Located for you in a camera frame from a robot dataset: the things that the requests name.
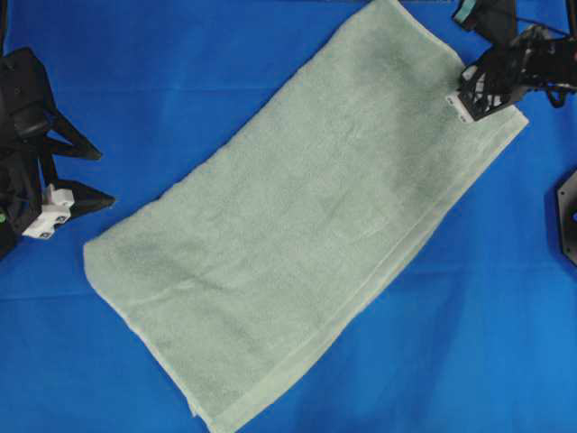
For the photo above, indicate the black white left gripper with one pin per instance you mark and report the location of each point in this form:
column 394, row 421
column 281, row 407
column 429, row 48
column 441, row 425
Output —
column 33, row 198

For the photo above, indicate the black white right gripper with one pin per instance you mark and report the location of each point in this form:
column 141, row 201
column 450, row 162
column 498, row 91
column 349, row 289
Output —
column 496, row 80

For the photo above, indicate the pale green bath towel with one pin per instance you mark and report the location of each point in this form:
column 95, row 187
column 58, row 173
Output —
column 241, row 275

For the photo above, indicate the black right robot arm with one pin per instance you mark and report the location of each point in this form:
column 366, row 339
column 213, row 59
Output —
column 553, row 67

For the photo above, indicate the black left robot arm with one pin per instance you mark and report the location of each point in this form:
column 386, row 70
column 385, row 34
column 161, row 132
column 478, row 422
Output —
column 35, row 201

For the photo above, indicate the blue table cloth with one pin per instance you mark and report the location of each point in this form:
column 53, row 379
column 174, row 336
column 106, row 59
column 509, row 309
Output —
column 477, row 334

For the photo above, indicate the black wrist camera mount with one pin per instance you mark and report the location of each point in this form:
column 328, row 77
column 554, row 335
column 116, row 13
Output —
column 493, row 20

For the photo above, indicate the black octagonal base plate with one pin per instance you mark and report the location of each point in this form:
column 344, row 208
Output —
column 565, row 194

